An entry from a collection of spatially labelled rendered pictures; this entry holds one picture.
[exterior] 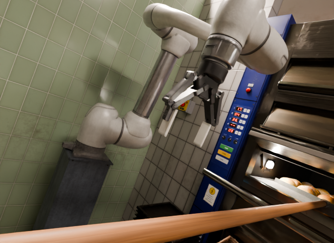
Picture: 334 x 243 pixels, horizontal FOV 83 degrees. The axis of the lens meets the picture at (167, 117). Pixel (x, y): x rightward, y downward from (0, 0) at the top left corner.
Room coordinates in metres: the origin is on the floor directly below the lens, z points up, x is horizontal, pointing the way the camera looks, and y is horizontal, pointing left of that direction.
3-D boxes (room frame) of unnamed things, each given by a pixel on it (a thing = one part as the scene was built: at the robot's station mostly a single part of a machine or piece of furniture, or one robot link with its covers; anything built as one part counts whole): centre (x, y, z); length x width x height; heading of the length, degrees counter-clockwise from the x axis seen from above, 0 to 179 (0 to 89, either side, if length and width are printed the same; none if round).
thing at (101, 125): (1.00, 0.32, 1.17); 0.18 x 0.16 x 0.22; 124
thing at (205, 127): (0.54, -0.11, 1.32); 0.03 x 0.01 x 0.07; 39
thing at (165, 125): (0.45, 0.00, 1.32); 0.03 x 0.01 x 0.07; 39
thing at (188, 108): (1.50, -0.11, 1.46); 0.10 x 0.07 x 0.10; 41
